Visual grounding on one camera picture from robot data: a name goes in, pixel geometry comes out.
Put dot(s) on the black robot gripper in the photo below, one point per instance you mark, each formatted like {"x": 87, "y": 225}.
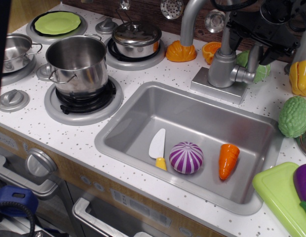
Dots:
{"x": 276, "y": 37}

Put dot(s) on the silver faucet lever handle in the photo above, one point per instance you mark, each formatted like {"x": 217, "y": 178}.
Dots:
{"x": 254, "y": 57}

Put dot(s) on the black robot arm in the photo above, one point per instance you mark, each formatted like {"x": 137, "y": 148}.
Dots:
{"x": 282, "y": 11}

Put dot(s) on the green toy cabbage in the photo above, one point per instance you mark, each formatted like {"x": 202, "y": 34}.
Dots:
{"x": 262, "y": 71}

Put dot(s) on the silver toy faucet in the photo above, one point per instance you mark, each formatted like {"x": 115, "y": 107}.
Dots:
{"x": 225, "y": 79}

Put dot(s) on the hanging steel ladle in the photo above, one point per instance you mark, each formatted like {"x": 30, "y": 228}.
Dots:
{"x": 215, "y": 21}

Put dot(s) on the yellow toy bell pepper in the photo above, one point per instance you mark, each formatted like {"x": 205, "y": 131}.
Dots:
{"x": 297, "y": 77}

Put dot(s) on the orange toy pumpkin half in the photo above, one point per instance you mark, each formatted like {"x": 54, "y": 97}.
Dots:
{"x": 179, "y": 53}

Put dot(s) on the green bumpy toy gourd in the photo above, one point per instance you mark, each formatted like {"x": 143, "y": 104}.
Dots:
{"x": 292, "y": 117}

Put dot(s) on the hanging steel slotted spoon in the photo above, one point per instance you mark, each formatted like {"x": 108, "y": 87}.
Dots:
{"x": 171, "y": 9}

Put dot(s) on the silver toy sink basin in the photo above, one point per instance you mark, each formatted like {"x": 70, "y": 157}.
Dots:
{"x": 204, "y": 147}

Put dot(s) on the orange toy carrot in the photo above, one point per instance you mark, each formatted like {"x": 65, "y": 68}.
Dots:
{"x": 228, "y": 157}

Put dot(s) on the lidded steel saucepan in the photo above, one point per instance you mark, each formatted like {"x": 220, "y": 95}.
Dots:
{"x": 137, "y": 39}

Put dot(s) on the purple striped toy onion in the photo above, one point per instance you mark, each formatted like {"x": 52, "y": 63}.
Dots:
{"x": 186, "y": 157}

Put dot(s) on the back right stove burner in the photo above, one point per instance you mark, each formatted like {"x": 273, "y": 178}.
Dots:
{"x": 137, "y": 66}

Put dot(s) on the stove burner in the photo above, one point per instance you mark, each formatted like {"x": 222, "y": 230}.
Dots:
{"x": 46, "y": 39}
{"x": 84, "y": 111}
{"x": 137, "y": 66}
{"x": 9, "y": 78}

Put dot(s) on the purple toy eggplant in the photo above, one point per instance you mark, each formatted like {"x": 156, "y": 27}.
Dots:
{"x": 299, "y": 179}

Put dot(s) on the green cutting board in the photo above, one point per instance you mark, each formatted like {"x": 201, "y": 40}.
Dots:
{"x": 276, "y": 187}

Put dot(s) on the silver stove knob back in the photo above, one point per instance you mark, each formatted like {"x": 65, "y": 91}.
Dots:
{"x": 106, "y": 27}

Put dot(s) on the silver stove knob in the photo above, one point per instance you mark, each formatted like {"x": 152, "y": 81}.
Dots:
{"x": 45, "y": 73}
{"x": 13, "y": 101}
{"x": 106, "y": 27}

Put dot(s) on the large steel pot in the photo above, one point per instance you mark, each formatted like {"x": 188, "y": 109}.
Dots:
{"x": 78, "y": 65}

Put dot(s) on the front right stove burner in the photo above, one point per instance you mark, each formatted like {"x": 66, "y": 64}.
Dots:
{"x": 84, "y": 111}

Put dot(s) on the green toy plate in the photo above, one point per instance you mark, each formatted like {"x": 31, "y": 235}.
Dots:
{"x": 57, "y": 23}

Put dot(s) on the back left stove burner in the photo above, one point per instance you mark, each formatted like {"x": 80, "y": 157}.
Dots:
{"x": 46, "y": 39}

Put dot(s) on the silver stove knob middle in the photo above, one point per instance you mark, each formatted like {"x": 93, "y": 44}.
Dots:
{"x": 45, "y": 73}

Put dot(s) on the small steel pot left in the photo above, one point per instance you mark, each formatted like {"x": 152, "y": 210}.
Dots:
{"x": 19, "y": 52}

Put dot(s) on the silver oven dial knob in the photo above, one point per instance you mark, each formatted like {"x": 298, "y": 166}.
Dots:
{"x": 39, "y": 164}

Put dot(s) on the silver stove knob front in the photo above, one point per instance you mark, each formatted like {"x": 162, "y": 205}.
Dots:
{"x": 13, "y": 101}

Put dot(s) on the front left stove burner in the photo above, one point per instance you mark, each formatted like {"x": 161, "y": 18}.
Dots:
{"x": 9, "y": 78}

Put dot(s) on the white toy knife yellow handle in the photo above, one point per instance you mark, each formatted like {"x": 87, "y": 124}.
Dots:
{"x": 156, "y": 149}

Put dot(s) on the silver dishwasher door handle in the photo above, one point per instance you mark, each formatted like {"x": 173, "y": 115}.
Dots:
{"x": 108, "y": 221}

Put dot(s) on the silver oven door handle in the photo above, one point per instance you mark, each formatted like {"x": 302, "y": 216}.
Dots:
{"x": 44, "y": 191}

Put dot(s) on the blue clamp with cable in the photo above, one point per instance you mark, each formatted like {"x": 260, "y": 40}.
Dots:
{"x": 19, "y": 202}

